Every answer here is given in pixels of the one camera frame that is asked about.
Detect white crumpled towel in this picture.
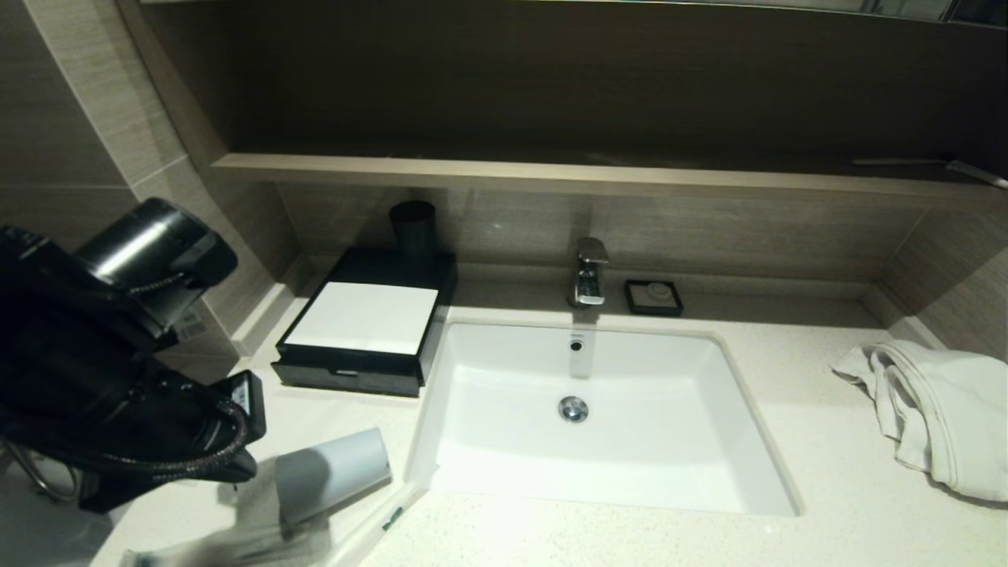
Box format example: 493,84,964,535
831,340,1008,502

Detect black plastic cup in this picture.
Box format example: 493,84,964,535
391,200,438,265

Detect black drawer amenity box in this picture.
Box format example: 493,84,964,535
272,248,459,397

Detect grey plastic cup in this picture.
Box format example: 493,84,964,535
276,426,393,524

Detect chrome faucet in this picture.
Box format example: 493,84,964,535
569,238,610,308

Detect wooden wall shelf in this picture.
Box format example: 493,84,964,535
213,154,1008,209

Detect white ceramic sink basin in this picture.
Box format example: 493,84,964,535
406,319,804,518

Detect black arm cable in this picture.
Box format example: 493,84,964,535
118,398,251,477

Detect long clear wrapped packet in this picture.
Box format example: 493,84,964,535
118,524,332,567

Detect grey wrapped shelf item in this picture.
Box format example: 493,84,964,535
943,159,1008,191

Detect black square soap dish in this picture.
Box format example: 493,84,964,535
624,280,684,318

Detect wrapped toothbrush with green mark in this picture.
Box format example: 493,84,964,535
315,480,430,567

